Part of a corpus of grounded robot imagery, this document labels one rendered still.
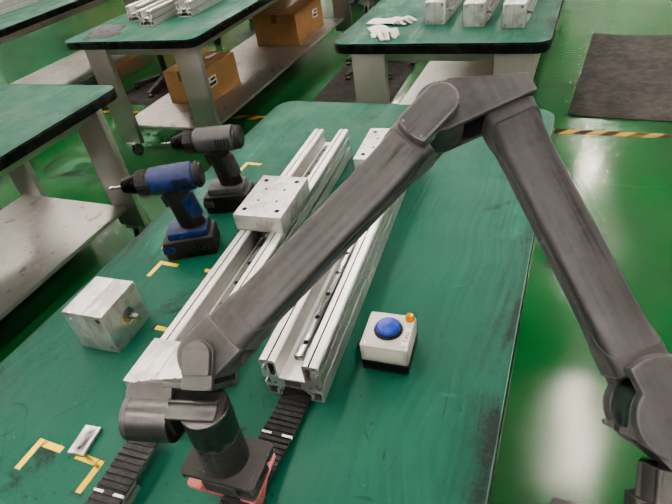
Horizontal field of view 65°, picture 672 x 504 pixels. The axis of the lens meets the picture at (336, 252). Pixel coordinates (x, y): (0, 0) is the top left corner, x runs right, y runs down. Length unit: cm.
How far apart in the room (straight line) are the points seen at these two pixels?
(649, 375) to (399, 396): 42
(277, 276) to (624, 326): 36
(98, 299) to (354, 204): 62
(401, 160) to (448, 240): 58
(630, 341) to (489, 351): 38
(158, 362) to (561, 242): 62
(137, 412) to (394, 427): 38
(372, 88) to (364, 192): 203
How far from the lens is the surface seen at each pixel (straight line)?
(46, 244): 274
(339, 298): 92
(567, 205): 61
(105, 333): 107
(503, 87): 62
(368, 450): 83
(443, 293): 104
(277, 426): 86
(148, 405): 66
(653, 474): 63
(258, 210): 111
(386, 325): 88
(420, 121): 59
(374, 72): 259
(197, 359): 60
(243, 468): 71
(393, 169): 60
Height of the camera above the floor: 149
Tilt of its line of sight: 38 degrees down
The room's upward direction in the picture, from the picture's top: 9 degrees counter-clockwise
